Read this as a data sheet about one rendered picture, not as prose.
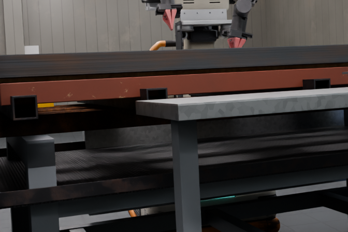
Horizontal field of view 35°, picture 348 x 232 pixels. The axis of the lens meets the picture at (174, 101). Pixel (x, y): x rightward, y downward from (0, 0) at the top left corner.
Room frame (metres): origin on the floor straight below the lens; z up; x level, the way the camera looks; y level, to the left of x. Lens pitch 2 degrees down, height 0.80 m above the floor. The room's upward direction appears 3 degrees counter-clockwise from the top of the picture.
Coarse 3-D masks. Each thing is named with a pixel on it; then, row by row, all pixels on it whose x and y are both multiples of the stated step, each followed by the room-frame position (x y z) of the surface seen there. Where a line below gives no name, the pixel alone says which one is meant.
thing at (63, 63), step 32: (0, 64) 1.16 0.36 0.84; (32, 64) 1.18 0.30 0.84; (64, 64) 1.21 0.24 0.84; (96, 64) 1.23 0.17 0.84; (128, 64) 1.26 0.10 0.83; (160, 64) 1.29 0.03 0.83; (192, 64) 1.32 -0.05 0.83; (224, 64) 1.35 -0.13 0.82; (256, 64) 1.38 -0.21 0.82; (288, 64) 1.41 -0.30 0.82
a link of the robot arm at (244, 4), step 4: (236, 0) 2.07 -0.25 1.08; (240, 0) 1.97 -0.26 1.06; (244, 0) 1.97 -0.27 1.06; (248, 0) 1.97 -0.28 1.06; (256, 0) 2.05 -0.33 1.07; (236, 4) 1.97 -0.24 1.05; (240, 4) 1.97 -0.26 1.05; (244, 4) 1.97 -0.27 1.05; (248, 4) 1.97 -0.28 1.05; (252, 4) 2.06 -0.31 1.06; (236, 8) 1.97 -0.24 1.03; (240, 8) 1.97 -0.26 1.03; (244, 8) 1.97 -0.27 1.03; (248, 8) 1.97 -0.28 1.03; (236, 12) 2.01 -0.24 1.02; (240, 12) 1.97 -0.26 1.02; (244, 12) 1.96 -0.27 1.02; (248, 12) 1.99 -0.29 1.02; (240, 16) 2.02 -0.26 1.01
